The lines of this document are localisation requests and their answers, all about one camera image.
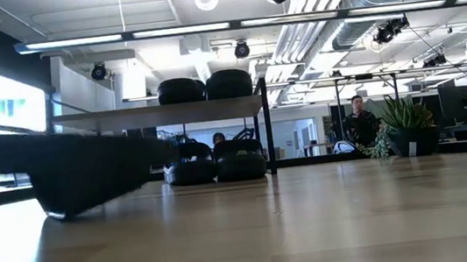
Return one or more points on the black track light cluster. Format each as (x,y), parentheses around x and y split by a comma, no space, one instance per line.
(389,30)

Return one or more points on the bright wall screen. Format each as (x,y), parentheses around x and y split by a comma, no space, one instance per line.
(9,101)

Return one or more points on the long ceiling light strip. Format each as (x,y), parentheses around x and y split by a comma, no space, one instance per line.
(182,30)

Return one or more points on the black ceiling spotlight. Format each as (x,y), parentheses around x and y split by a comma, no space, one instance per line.
(99,71)
(242,50)

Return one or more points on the wooden shelf with black legs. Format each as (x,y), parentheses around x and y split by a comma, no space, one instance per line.
(157,115)

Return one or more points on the black aluminium table frame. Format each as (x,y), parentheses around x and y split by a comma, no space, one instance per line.
(307,160)

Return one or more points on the person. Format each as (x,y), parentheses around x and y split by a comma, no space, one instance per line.
(218,138)
(361,127)

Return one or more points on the white ball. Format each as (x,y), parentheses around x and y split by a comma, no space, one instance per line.
(344,147)

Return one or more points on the small potted green plant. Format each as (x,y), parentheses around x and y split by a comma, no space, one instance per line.
(411,141)

